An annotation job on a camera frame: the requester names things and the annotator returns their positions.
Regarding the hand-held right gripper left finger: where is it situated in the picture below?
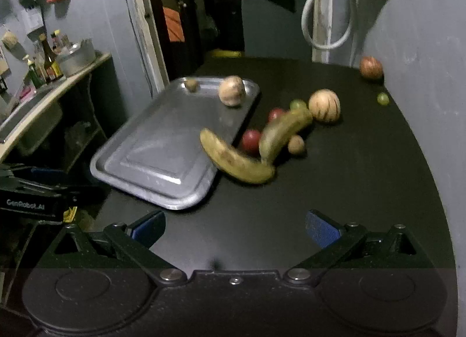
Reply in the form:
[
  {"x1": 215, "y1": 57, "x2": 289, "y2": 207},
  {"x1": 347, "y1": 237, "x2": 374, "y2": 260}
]
[{"x1": 36, "y1": 210, "x2": 187, "y2": 285}]

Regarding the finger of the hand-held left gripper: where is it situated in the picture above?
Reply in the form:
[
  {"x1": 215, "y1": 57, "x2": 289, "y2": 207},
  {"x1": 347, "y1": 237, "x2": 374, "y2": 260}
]
[{"x1": 0, "y1": 163, "x2": 106, "y2": 199}]

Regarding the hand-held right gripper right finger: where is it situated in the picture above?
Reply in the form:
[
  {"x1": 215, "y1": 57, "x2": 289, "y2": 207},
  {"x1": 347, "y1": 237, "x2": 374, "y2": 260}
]
[{"x1": 284, "y1": 210, "x2": 442, "y2": 285}]

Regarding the metal tray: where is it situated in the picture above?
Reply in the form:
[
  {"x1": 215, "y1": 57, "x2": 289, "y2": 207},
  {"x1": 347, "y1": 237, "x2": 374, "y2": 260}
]
[{"x1": 90, "y1": 76, "x2": 261, "y2": 211}]

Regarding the spotted yellow banana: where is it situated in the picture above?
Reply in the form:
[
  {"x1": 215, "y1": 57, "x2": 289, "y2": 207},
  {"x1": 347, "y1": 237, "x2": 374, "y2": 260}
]
[{"x1": 200, "y1": 128, "x2": 276, "y2": 185}]

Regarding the wooden counter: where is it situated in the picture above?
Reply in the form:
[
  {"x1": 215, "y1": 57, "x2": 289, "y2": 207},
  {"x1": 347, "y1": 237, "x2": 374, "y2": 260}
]
[{"x1": 0, "y1": 52, "x2": 119, "y2": 178}]

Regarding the green bottle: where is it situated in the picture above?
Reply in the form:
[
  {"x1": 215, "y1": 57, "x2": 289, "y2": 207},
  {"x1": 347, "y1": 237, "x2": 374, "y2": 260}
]
[{"x1": 23, "y1": 55, "x2": 45, "y2": 89}]

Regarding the greenish brown banana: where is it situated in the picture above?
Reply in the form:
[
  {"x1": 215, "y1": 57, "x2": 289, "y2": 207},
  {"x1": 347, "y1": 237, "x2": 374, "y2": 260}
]
[{"x1": 258, "y1": 109, "x2": 314, "y2": 164}]

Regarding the dark glass bottle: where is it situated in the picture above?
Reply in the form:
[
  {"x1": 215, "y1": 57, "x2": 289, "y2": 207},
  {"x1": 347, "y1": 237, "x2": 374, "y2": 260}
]
[{"x1": 38, "y1": 33, "x2": 59, "y2": 82}]

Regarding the metal pot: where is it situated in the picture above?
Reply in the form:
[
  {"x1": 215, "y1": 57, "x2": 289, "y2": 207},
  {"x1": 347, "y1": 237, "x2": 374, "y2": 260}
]
[{"x1": 56, "y1": 39, "x2": 97, "y2": 77}]

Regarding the striped pale round melon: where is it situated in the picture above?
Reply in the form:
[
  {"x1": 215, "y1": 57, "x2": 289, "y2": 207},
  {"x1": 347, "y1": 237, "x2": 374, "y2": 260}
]
[{"x1": 309, "y1": 89, "x2": 341, "y2": 125}]

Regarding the plain pale round melon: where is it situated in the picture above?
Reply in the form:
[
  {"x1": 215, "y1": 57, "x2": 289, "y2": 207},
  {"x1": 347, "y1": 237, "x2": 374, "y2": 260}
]
[{"x1": 218, "y1": 75, "x2": 245, "y2": 107}]

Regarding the red apple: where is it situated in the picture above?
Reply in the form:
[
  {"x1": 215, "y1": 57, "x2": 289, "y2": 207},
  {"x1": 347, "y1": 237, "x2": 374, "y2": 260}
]
[{"x1": 360, "y1": 56, "x2": 384, "y2": 80}]

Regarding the blue grey cabinet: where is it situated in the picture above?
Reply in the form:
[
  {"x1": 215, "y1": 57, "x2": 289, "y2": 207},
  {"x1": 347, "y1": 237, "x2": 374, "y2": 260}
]
[{"x1": 241, "y1": 0, "x2": 314, "y2": 62}]

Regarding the dark door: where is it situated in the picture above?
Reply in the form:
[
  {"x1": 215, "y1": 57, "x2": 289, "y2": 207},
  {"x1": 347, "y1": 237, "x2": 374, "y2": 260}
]
[{"x1": 143, "y1": 0, "x2": 206, "y2": 81}]

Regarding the wall poster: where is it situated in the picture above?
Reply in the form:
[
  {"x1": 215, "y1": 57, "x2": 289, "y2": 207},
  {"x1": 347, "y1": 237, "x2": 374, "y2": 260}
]
[{"x1": 163, "y1": 7, "x2": 183, "y2": 42}]

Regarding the white hose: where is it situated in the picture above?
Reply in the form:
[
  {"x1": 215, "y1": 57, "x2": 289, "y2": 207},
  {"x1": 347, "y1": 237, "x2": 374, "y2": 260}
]
[{"x1": 301, "y1": 0, "x2": 354, "y2": 50}]

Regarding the white post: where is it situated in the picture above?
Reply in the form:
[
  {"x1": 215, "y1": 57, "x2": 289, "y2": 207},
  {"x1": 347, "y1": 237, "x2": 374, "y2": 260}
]
[{"x1": 312, "y1": 0, "x2": 334, "y2": 64}]

